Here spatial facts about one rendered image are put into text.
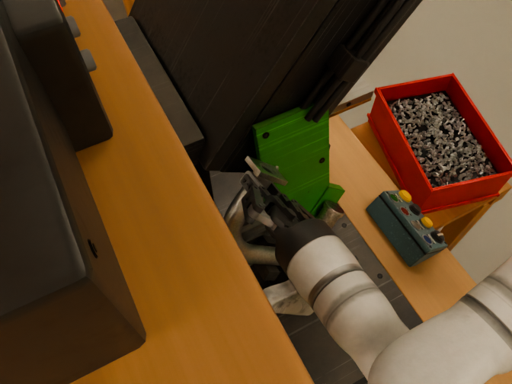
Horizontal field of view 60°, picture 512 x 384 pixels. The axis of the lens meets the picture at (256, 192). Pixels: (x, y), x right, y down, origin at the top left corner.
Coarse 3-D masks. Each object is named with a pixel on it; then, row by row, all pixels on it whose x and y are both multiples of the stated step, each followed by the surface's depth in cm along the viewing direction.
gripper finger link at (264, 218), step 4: (264, 204) 53; (248, 208) 53; (252, 208) 52; (248, 212) 52; (252, 212) 52; (256, 212) 52; (264, 212) 53; (252, 216) 52; (256, 216) 52; (260, 216) 52; (264, 216) 52; (268, 216) 53; (260, 220) 52; (264, 220) 52; (268, 220) 52; (264, 224) 52; (268, 224) 53; (272, 224) 53; (272, 228) 53
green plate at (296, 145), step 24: (264, 120) 60; (288, 120) 60; (312, 120) 62; (264, 144) 61; (288, 144) 63; (312, 144) 65; (288, 168) 66; (312, 168) 68; (288, 192) 69; (312, 192) 72
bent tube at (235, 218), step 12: (252, 168) 59; (264, 168) 62; (276, 168) 63; (264, 180) 60; (276, 180) 60; (240, 192) 62; (240, 204) 61; (228, 216) 63; (240, 216) 62; (240, 228) 64; (240, 240) 66; (252, 252) 69; (264, 252) 71; (276, 264) 74
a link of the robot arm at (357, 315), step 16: (352, 272) 46; (336, 288) 45; (352, 288) 45; (368, 288) 45; (320, 304) 46; (336, 304) 44; (352, 304) 44; (368, 304) 43; (384, 304) 44; (320, 320) 47; (336, 320) 44; (352, 320) 43; (368, 320) 43; (384, 320) 44; (400, 320) 45; (336, 336) 44; (352, 336) 43; (368, 336) 44; (384, 336) 44; (352, 352) 45; (368, 352) 45; (368, 368) 45
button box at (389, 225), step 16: (384, 192) 91; (368, 208) 93; (384, 208) 91; (400, 208) 89; (384, 224) 91; (400, 224) 88; (400, 240) 88; (416, 240) 86; (432, 240) 87; (416, 256) 86
